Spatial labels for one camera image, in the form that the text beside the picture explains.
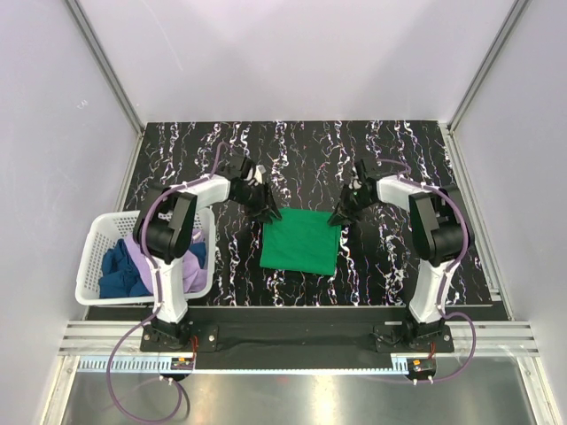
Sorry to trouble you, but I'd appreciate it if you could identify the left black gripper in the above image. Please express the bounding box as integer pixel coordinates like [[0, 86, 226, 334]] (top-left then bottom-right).
[[233, 182, 281, 224]]

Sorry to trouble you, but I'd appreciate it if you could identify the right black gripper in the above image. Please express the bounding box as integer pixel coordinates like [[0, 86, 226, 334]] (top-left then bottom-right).
[[328, 184, 376, 227]]

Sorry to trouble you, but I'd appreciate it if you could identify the green t shirt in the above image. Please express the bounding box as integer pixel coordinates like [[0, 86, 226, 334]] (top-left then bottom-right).
[[260, 208, 342, 276]]

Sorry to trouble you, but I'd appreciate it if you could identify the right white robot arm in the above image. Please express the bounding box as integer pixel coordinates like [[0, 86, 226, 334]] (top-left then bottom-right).
[[328, 158, 474, 352]]

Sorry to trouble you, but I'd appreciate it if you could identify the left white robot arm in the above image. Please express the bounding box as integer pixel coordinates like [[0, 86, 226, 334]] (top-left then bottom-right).
[[132, 157, 281, 351]]

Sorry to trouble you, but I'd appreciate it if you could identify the lilac t shirt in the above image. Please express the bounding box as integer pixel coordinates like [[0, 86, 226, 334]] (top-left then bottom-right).
[[123, 229, 207, 297]]

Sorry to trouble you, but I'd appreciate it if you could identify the dark blue t shirt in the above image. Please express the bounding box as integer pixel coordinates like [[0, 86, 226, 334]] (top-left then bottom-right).
[[97, 241, 209, 299]]

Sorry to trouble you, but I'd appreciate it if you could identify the white plastic laundry basket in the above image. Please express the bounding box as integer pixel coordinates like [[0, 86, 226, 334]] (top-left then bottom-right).
[[75, 208, 216, 306]]

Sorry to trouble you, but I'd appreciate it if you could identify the right orange connector box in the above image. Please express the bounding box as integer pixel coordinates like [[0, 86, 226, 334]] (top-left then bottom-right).
[[409, 359, 437, 375]]

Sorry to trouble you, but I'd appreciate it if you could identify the orange connector box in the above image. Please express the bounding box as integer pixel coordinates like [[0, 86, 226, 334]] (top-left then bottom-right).
[[170, 357, 195, 371], [409, 359, 437, 375]]

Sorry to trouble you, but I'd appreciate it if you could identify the left orange connector box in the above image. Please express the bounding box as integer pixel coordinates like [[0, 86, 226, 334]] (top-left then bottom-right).
[[170, 357, 195, 371]]

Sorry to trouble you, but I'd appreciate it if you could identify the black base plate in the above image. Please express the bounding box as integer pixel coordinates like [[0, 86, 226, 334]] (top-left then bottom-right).
[[142, 307, 454, 371]]

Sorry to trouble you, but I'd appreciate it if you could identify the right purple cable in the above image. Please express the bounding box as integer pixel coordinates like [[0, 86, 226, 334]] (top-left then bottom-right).
[[431, 310, 478, 383]]

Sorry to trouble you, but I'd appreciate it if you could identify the purple cable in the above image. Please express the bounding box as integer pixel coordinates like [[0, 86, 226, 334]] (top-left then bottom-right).
[[431, 310, 478, 383], [107, 321, 193, 421]]

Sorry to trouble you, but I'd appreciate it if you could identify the white slotted cable duct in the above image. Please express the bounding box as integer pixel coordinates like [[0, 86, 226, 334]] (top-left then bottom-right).
[[78, 357, 416, 375]]

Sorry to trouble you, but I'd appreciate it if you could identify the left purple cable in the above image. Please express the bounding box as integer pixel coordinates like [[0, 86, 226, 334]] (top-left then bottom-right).
[[107, 321, 193, 421]]

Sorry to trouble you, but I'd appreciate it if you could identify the left aluminium frame post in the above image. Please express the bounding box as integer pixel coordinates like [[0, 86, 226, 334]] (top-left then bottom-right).
[[64, 0, 146, 136]]

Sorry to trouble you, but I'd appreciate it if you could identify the aluminium frame post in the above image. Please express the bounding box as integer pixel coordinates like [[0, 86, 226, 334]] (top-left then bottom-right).
[[64, 0, 146, 136], [446, 0, 532, 134]]

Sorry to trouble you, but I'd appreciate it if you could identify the aluminium front rail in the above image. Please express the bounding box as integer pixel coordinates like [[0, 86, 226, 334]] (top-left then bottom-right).
[[58, 321, 539, 357]]

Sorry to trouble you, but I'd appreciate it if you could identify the right aluminium frame post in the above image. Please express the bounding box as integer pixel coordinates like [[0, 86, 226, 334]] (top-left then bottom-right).
[[446, 0, 532, 134]]

